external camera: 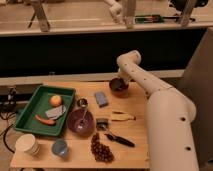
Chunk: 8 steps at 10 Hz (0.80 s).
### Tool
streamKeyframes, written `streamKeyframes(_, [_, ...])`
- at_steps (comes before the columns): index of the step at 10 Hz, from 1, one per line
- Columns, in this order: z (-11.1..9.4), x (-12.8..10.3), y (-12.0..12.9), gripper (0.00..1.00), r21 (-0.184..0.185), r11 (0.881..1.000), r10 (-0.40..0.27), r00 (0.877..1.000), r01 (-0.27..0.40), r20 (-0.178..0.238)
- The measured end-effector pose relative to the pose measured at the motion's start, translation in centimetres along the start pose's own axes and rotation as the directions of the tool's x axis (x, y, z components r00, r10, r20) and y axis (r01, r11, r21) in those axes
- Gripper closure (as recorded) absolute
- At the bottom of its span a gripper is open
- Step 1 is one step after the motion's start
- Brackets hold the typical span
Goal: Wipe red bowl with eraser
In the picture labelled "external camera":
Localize red bowl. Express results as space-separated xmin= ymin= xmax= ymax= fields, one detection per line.
xmin=109 ymin=78 xmax=129 ymax=98

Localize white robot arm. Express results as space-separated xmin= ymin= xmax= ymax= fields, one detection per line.
xmin=117 ymin=50 xmax=199 ymax=171

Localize blue sponge eraser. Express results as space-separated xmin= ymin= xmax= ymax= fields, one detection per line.
xmin=95 ymin=92 xmax=108 ymax=107

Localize purple bowl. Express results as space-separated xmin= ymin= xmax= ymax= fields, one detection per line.
xmin=66 ymin=109 xmax=94 ymax=137

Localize small metal cup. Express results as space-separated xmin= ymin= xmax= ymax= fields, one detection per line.
xmin=77 ymin=98 xmax=88 ymax=108

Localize metal spoon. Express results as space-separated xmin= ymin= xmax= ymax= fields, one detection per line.
xmin=77 ymin=107 xmax=87 ymax=129

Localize orange apple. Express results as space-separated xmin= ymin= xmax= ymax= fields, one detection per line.
xmin=49 ymin=95 xmax=62 ymax=107

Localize bunch of dark grapes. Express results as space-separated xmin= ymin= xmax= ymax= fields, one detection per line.
xmin=91 ymin=133 xmax=114 ymax=163

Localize green tool on floor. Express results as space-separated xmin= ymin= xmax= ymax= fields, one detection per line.
xmin=134 ymin=14 xmax=196 ymax=24

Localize grey cloth piece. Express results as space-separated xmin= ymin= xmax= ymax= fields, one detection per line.
xmin=45 ymin=105 xmax=66 ymax=120

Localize red sausage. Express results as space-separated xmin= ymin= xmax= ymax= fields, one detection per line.
xmin=35 ymin=115 xmax=56 ymax=125

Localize green plastic tray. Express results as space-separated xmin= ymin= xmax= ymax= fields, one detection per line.
xmin=14 ymin=86 xmax=75 ymax=137

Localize blue cup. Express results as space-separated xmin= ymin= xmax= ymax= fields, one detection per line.
xmin=51 ymin=139 xmax=68 ymax=157

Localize white paper cup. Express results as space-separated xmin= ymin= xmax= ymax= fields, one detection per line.
xmin=15 ymin=134 xmax=39 ymax=155

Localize black handled peeler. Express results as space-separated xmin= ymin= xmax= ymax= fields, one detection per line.
xmin=96 ymin=118 xmax=135 ymax=147

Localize black cables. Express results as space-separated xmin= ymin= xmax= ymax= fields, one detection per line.
xmin=0 ymin=85 xmax=21 ymax=154

